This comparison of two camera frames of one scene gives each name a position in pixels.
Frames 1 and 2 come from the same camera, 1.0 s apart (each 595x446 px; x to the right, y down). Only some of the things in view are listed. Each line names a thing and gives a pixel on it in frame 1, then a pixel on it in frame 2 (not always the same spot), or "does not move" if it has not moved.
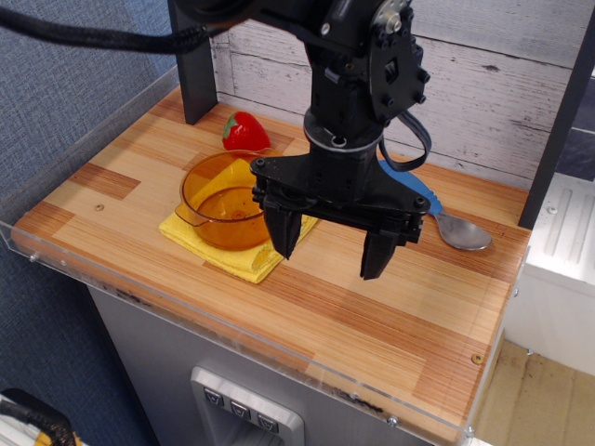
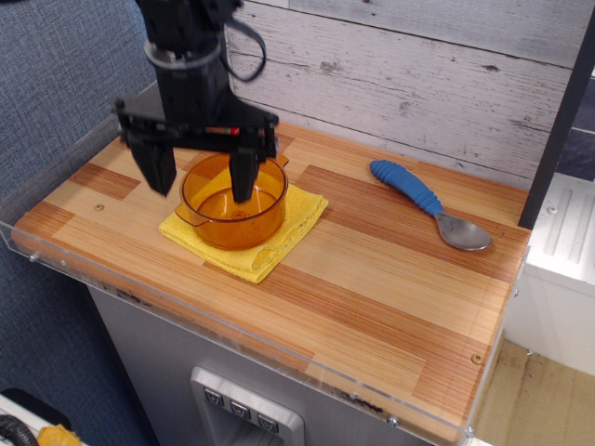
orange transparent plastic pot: (217, 197) does not move
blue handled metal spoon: (461, 233) does not move
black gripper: (336, 181) -> (195, 109)
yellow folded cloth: (252, 264) does not move
